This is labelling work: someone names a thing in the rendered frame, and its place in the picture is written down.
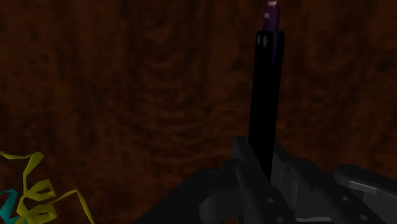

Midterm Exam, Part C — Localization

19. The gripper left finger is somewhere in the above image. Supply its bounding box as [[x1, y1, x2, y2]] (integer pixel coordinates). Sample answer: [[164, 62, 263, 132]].
[[136, 136, 296, 224]]

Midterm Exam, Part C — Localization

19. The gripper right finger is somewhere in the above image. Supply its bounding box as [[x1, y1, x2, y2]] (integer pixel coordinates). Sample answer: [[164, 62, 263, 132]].
[[270, 142, 397, 224]]

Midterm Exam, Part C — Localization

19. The black tool with purple tip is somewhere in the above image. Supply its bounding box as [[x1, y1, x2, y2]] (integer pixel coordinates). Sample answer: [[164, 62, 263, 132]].
[[247, 0, 286, 184]]

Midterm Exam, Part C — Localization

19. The yellow ribbon-shaped thing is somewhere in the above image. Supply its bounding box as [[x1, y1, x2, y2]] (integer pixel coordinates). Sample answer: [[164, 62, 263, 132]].
[[0, 151, 95, 224]]

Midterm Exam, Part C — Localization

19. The teal ribbon-shaped thing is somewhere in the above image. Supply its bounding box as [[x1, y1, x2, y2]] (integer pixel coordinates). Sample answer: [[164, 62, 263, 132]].
[[0, 188, 28, 224]]

